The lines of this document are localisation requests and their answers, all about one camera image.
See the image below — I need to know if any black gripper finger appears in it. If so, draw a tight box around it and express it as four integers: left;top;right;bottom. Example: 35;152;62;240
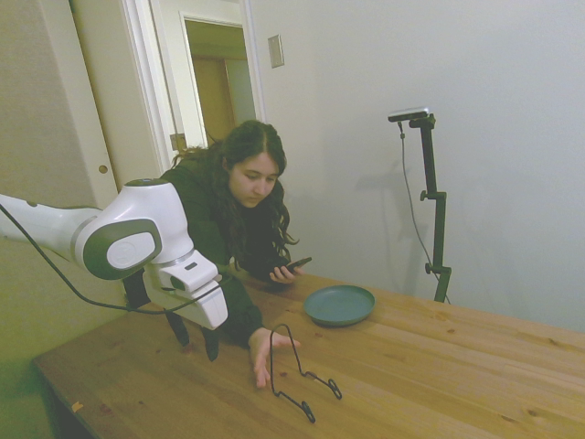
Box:
165;309;191;348
202;323;221;363

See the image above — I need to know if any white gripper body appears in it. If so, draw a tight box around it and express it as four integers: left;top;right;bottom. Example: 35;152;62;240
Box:
142;250;229;331

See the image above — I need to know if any black smartphone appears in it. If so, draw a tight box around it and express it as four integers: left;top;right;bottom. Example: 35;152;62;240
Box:
272;256;314;276

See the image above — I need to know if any teal round plate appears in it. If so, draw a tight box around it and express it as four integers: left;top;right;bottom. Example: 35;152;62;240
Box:
303;284;377;328

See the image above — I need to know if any dark-sleeved right forearm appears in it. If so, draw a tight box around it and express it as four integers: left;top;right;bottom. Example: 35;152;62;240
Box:
220;273;265;349

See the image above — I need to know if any woman's right hand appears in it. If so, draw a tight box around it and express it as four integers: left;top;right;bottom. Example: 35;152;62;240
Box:
248;327;303;391

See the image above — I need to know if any woman's left hand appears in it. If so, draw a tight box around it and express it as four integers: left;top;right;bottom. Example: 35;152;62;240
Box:
269;263;306;286

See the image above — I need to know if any dark-haired woman in dark top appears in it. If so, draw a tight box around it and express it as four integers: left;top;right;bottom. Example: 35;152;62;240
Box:
159;119;303;339

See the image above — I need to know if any closet door with round pull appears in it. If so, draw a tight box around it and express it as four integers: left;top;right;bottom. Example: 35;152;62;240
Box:
36;0;121;209

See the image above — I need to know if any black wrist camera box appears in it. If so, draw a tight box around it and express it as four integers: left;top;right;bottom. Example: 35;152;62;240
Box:
122;272;150;311

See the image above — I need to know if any black wire plate stand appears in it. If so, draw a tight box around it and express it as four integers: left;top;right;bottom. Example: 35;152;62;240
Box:
269;323;344;424

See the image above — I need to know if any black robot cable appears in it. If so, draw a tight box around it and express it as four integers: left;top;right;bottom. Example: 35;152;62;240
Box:
0;203;235;316

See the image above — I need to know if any white door frame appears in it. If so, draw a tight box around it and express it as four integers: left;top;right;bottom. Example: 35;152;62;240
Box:
119;0;268;177

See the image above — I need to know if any beige wall switch plate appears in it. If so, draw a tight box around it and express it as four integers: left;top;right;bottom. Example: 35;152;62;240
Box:
267;34;285;70

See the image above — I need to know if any black camera stand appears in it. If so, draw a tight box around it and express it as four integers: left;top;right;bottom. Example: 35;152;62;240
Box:
408;113;454;305

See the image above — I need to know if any grey exterior camera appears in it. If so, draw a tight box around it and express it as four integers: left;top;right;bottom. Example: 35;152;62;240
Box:
387;105;432;123

